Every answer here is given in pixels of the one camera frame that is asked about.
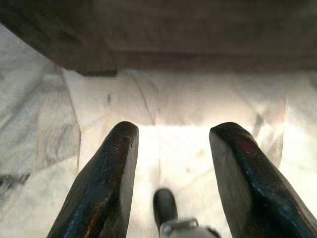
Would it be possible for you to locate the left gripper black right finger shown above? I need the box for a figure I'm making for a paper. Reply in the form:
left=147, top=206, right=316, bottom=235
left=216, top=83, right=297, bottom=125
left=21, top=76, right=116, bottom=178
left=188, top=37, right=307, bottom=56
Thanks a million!
left=209, top=121, right=317, bottom=238

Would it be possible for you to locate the dark grey sofa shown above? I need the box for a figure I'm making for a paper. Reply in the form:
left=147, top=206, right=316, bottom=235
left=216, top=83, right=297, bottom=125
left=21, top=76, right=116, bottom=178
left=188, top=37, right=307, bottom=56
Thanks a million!
left=0, top=0, right=317, bottom=76

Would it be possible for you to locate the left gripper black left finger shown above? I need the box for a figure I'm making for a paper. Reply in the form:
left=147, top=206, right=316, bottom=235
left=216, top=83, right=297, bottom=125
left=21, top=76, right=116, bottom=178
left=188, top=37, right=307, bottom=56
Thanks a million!
left=47, top=120, right=139, bottom=238

